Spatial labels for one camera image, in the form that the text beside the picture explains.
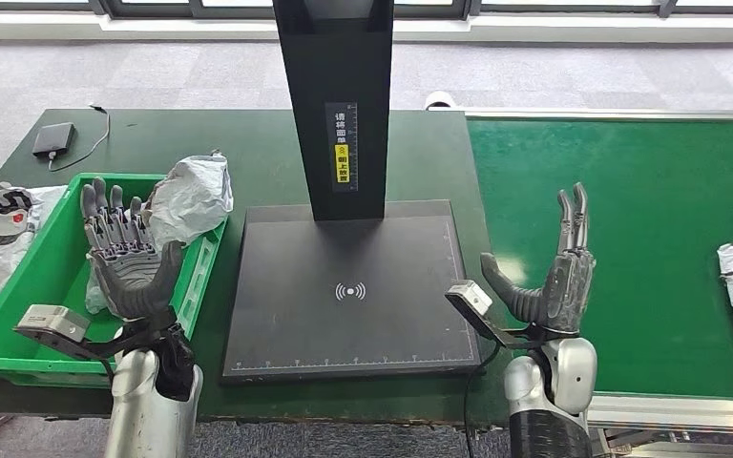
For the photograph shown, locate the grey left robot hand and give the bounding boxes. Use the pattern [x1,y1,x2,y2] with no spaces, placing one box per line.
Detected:
[78,177,185,321]

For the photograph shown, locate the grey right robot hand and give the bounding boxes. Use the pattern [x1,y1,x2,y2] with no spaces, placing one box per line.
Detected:
[480,181,597,335]

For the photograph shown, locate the grey parcel bag brown print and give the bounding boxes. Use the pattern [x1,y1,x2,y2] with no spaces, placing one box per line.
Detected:
[85,151,235,318]

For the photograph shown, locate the green conveyor belt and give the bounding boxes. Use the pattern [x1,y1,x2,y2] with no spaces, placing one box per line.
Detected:
[464,108,733,458]

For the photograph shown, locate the black inbound scanner machine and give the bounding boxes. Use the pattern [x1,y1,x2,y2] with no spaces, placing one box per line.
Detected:
[220,0,485,385]

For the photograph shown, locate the green plastic crate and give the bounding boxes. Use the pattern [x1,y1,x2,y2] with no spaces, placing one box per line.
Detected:
[0,172,229,388]

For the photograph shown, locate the black power bank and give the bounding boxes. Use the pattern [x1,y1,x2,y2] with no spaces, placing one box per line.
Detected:
[31,122,76,158]

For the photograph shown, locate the dark green table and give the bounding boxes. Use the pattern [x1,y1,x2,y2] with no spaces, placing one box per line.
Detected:
[0,108,526,424]

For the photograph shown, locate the white round roller end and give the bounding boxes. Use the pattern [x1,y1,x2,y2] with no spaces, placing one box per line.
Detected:
[423,91,457,112]

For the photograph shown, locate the black yellow label sticker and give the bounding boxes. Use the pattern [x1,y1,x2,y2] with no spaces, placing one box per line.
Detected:
[325,100,360,193]

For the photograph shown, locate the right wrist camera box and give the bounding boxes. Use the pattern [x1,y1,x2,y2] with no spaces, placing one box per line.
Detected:
[445,280,557,351]

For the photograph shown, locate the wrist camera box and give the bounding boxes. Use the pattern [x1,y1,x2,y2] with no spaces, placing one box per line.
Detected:
[445,280,557,351]
[13,304,172,363]

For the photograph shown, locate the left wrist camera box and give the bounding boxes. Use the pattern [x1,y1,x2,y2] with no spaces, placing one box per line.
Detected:
[13,304,172,363]

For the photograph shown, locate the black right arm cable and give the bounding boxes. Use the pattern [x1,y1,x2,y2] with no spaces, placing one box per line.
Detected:
[463,341,500,458]

